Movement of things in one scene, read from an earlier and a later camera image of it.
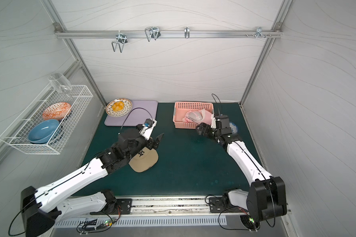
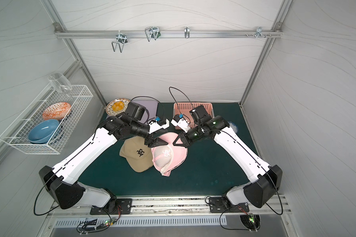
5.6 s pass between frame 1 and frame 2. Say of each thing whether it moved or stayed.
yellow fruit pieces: stayed
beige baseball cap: stayed
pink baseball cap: moved
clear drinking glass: stayed
